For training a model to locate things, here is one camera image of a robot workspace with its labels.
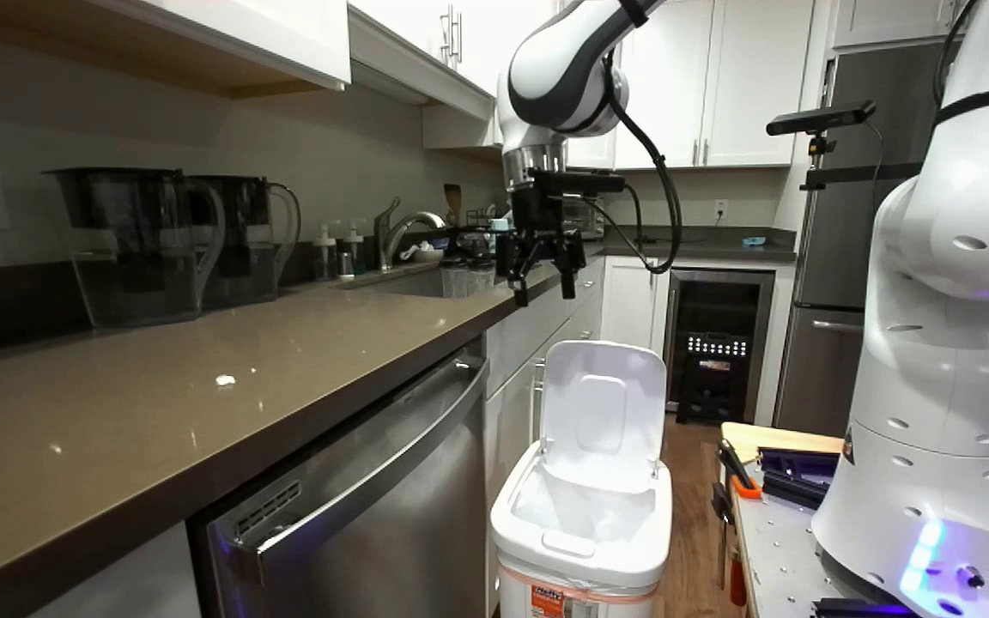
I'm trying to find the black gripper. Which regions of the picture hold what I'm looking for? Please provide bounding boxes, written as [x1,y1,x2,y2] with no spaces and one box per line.
[499,185,589,310]

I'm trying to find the white plastic trash bin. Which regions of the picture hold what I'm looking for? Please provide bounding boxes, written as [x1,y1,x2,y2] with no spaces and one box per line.
[487,335,676,618]

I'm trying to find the white bin liner bag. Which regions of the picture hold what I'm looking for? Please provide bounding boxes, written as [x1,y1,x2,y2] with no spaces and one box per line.
[510,450,658,544]

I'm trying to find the white base cabinets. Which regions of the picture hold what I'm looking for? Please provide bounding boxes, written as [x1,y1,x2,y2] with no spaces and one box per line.
[597,255,671,352]

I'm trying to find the narrow grey base cabinet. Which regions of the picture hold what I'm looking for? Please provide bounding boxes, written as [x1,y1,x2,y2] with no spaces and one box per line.
[479,300,548,507]

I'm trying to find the chrome sink faucet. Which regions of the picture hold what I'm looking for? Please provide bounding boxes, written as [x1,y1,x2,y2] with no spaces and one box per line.
[374,200,454,275]

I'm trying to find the small glass jar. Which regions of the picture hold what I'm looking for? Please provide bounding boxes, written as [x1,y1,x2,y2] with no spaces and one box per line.
[338,223,370,283]
[312,221,348,286]

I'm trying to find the black wine cooler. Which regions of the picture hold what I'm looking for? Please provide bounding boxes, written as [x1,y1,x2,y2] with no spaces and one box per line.
[663,263,777,429]

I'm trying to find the orange black clamp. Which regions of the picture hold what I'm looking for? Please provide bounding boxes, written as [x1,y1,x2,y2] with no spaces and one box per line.
[715,441,769,507]

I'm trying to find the dark water filter pitcher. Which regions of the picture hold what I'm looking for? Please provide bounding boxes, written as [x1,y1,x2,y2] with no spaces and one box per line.
[190,170,306,311]

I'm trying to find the stainless steel refrigerator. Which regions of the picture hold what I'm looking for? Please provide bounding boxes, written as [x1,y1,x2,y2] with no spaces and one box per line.
[771,46,943,441]

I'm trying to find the stainless steel dishwasher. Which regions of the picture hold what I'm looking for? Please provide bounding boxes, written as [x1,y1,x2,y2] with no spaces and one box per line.
[186,341,491,618]

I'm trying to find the white perforated robot table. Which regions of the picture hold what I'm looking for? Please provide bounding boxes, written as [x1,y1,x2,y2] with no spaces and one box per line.
[715,418,864,618]

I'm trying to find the black coffee maker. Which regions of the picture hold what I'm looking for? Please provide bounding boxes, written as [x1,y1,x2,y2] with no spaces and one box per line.
[48,166,228,335]

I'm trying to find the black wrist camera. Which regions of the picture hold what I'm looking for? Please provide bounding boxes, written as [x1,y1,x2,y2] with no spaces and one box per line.
[524,168,630,197]

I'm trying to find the black cable bundle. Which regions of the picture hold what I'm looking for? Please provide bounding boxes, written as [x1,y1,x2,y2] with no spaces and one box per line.
[594,0,989,278]

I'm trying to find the steel dishwasher handle bar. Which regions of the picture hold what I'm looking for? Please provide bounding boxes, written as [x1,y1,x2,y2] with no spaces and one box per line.
[198,352,491,568]

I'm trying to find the black camera bar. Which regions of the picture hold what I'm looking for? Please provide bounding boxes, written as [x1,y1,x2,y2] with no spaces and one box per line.
[761,98,880,191]

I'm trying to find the black aluminium rail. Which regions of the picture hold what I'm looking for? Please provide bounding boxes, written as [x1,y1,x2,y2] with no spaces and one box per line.
[755,445,848,507]

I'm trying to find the wall cabinet over counter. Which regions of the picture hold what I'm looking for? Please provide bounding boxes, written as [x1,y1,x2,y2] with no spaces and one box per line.
[0,0,356,104]

